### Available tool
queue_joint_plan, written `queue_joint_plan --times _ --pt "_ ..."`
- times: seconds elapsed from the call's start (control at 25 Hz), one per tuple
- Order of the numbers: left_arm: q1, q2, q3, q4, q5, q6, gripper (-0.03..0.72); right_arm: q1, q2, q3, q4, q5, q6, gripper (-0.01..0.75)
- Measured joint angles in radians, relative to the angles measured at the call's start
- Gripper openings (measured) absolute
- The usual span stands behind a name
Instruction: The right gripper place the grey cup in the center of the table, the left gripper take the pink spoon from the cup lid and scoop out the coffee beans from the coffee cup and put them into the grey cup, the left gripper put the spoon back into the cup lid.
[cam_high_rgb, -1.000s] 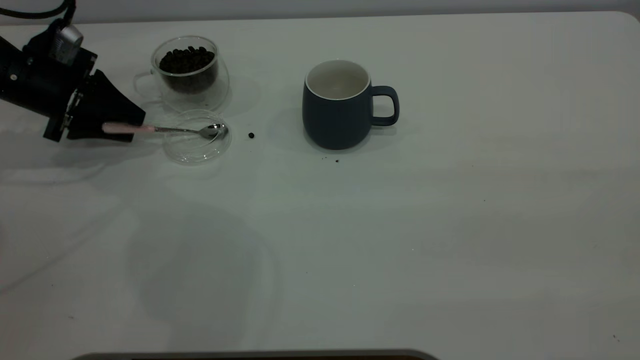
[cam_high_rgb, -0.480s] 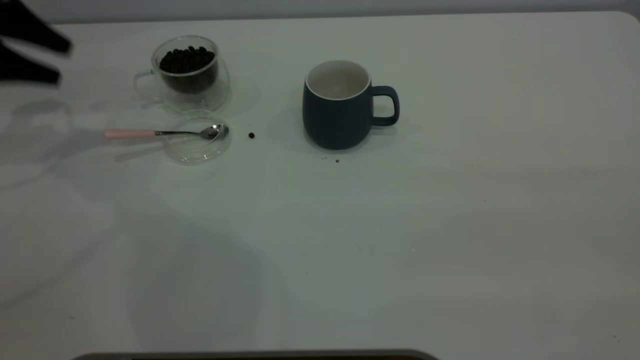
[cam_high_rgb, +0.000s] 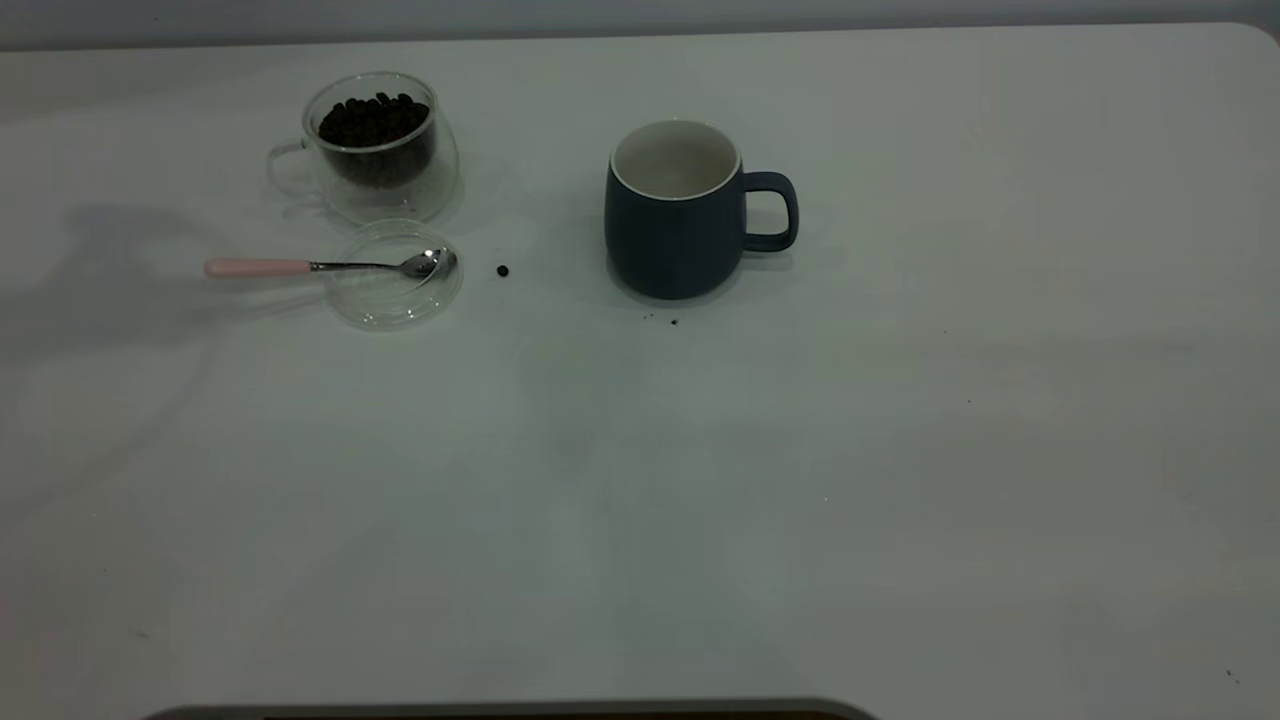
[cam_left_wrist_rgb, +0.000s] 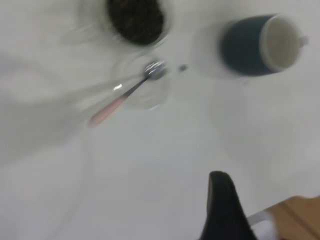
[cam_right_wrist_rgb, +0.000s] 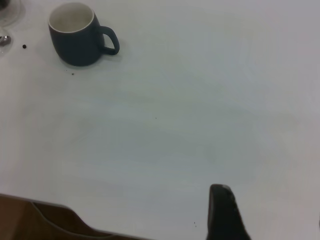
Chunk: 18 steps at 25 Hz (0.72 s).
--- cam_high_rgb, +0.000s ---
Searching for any clear glass cup with handle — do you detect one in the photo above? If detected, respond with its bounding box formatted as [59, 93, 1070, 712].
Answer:
[267, 70, 463, 226]

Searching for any grey blue ceramic mug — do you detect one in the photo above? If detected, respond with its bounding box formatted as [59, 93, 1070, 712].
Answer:
[603, 120, 800, 301]

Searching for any dark coffee bean pile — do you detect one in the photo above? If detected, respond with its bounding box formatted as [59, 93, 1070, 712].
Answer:
[318, 92, 435, 186]

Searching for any small clear glass dish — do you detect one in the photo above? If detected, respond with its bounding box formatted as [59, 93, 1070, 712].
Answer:
[325, 220, 464, 331]

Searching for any pink handled metal spoon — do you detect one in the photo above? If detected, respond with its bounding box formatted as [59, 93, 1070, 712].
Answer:
[204, 248, 443, 281]

